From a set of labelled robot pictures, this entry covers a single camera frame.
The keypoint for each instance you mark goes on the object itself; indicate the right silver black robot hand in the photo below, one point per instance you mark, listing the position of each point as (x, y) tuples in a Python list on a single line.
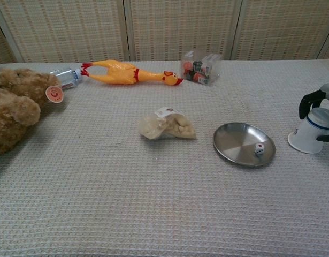
[(304, 103)]

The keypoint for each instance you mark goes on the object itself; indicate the round metal plate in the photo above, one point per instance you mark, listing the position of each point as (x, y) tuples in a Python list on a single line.
[(233, 144)]

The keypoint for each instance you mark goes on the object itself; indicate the clear plastic water bottle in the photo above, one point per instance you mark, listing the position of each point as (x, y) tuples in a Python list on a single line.
[(65, 76)]

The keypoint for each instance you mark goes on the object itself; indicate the clear box of batteries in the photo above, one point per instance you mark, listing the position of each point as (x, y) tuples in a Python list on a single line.
[(200, 69)]

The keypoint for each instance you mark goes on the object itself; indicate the white paper cup blue stripe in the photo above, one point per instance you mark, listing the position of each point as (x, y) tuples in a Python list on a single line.
[(306, 136)]

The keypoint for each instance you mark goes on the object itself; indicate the brown teddy bear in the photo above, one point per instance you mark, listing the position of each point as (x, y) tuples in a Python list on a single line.
[(14, 107)]

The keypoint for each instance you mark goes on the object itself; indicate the clear bag of snacks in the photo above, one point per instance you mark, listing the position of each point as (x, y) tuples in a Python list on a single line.
[(164, 128)]

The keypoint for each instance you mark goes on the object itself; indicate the beige waffle weave tablecloth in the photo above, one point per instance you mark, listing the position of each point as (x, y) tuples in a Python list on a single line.
[(126, 200)]

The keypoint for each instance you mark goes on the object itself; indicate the small white die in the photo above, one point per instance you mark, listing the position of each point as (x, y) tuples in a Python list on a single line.
[(259, 149)]

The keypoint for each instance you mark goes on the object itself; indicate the yellow rubber chicken toy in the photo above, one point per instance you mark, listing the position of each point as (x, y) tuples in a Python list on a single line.
[(118, 73)]

